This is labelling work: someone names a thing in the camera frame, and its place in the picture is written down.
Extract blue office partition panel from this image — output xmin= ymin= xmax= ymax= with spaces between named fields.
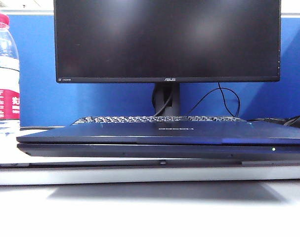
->
xmin=6 ymin=14 xmax=300 ymax=128

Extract clear water bottle red label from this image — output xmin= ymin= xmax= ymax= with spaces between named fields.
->
xmin=0 ymin=10 xmax=21 ymax=138

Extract black Hasee laptop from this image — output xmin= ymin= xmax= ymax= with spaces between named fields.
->
xmin=16 ymin=121 xmax=300 ymax=159

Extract black ASUS monitor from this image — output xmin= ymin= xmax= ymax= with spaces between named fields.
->
xmin=53 ymin=0 xmax=282 ymax=118

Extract thin black monitor cable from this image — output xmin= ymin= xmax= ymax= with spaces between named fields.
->
xmin=188 ymin=82 xmax=241 ymax=117

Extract black keyboard white keys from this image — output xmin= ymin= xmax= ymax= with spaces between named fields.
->
xmin=71 ymin=115 xmax=251 ymax=126

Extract white flat slab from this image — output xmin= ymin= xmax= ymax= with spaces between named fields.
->
xmin=0 ymin=165 xmax=300 ymax=186

